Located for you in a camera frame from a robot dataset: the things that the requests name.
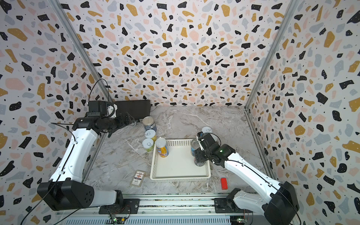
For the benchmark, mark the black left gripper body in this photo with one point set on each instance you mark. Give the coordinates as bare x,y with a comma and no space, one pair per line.
116,122

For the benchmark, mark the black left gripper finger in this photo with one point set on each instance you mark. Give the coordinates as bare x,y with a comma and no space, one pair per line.
128,119
122,130

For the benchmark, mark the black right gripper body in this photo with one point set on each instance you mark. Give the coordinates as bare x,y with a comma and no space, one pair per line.
201,155

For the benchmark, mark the dark navy tall can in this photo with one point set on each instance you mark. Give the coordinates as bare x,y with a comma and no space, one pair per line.
200,159

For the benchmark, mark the blue label soup can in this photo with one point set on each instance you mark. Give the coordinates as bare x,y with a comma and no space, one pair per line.
194,146

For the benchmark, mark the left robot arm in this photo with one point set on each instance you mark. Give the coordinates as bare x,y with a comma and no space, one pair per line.
66,190

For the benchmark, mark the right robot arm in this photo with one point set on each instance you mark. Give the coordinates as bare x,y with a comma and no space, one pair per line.
276,201

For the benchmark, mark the white perforated plastic basket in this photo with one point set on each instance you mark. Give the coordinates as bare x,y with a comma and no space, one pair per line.
179,165

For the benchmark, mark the black hard case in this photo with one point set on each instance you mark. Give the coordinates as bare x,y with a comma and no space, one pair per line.
138,109

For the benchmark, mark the blue label can left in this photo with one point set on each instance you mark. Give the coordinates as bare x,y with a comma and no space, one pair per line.
149,123

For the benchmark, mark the pink label small can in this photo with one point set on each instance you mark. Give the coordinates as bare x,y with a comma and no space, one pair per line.
206,130

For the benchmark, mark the yellow label small can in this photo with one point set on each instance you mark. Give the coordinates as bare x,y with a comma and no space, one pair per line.
151,134

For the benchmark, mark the green label small can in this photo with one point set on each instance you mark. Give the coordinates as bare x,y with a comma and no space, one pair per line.
148,144

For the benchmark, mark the small red block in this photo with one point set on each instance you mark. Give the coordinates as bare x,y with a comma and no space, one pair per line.
224,185

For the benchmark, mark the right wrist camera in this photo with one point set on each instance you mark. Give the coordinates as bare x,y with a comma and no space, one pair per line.
201,137

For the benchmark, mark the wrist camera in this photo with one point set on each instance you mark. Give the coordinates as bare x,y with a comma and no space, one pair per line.
201,137
97,109

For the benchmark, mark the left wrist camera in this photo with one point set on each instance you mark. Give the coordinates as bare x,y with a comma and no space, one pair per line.
97,109

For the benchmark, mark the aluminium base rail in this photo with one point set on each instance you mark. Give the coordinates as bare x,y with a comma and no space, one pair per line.
170,210

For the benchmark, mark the aluminium corner frame post left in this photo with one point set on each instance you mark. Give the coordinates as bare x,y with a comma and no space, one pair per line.
57,8

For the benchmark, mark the aluminium corner frame post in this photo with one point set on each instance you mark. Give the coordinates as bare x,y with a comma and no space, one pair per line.
57,8
287,17

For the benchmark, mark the aluminium corner frame post right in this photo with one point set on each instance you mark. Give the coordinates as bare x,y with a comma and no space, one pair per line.
287,17

